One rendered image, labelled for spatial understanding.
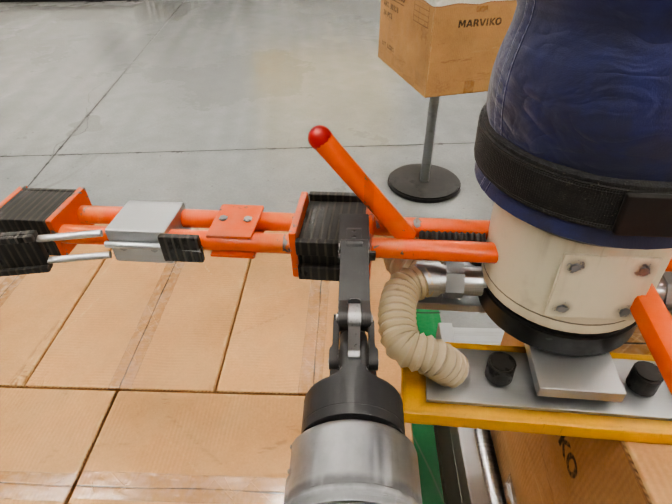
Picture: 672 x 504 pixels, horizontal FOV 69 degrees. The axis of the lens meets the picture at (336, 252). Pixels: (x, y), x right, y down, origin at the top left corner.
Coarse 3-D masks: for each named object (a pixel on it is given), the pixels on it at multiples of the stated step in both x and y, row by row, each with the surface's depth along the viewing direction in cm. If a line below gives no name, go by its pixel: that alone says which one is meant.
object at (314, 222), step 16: (304, 192) 56; (320, 192) 56; (336, 192) 56; (304, 208) 54; (320, 208) 55; (336, 208) 55; (352, 208) 55; (304, 224) 53; (320, 224) 53; (336, 224) 53; (304, 240) 49; (320, 240) 49; (336, 240) 49; (304, 256) 51; (320, 256) 51; (336, 256) 50; (304, 272) 51; (320, 272) 51; (336, 272) 51
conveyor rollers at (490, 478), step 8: (480, 432) 92; (488, 432) 93; (480, 440) 91; (488, 440) 91; (480, 448) 90; (488, 448) 90; (480, 456) 89; (488, 456) 89; (488, 464) 87; (496, 464) 88; (488, 472) 86; (496, 472) 87; (488, 480) 85; (496, 480) 85; (488, 488) 84; (496, 488) 84; (488, 496) 83; (496, 496) 83; (504, 496) 84
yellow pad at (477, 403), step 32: (480, 352) 54; (512, 352) 54; (416, 384) 51; (480, 384) 51; (512, 384) 50; (640, 384) 48; (416, 416) 49; (448, 416) 48; (480, 416) 48; (512, 416) 48; (544, 416) 48; (576, 416) 48; (608, 416) 48; (640, 416) 47
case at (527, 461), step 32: (640, 352) 56; (512, 448) 80; (544, 448) 67; (576, 448) 57; (608, 448) 50; (640, 448) 47; (512, 480) 79; (544, 480) 66; (576, 480) 57; (608, 480) 50; (640, 480) 45
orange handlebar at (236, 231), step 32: (64, 224) 56; (192, 224) 57; (224, 224) 54; (256, 224) 54; (288, 224) 55; (416, 224) 54; (448, 224) 53; (480, 224) 53; (224, 256) 54; (384, 256) 51; (416, 256) 51; (448, 256) 50; (480, 256) 50; (640, 320) 43
